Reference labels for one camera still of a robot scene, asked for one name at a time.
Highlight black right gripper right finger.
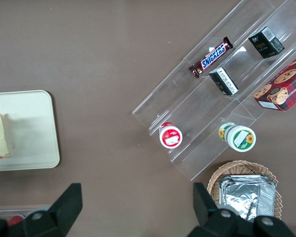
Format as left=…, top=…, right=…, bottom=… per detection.
left=186, top=182, right=296, bottom=237

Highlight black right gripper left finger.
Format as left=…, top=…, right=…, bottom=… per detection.
left=8, top=182, right=83, bottom=237

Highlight triangular sandwich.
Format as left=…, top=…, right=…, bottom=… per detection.
left=0, top=113, right=12, bottom=159

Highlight light woven wicker basket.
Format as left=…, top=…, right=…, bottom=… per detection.
left=207, top=160, right=283, bottom=221

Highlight beige rectangular serving tray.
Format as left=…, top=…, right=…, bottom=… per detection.
left=0, top=89, right=61, bottom=172

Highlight stacked aluminium foil trays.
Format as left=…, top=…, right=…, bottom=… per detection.
left=218, top=174, right=277, bottom=221

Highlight red cola bottle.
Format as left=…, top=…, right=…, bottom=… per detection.
left=7, top=214, right=26, bottom=227

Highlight green sunflower lidded cup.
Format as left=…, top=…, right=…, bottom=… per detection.
left=218, top=121, right=257, bottom=152

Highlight red lidded yogurt cup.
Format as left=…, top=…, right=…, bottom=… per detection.
left=158, top=121, right=184, bottom=150

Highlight clear acrylic stepped shelf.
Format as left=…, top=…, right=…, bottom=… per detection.
left=131, top=0, right=296, bottom=182

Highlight small black carton box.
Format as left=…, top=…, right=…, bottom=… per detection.
left=208, top=67, right=239, bottom=97
left=248, top=26, right=286, bottom=60

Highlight red plaid cookie box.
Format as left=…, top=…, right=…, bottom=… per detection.
left=253, top=48, right=296, bottom=112

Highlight Snickers chocolate bar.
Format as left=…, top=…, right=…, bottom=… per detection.
left=188, top=36, right=234, bottom=79

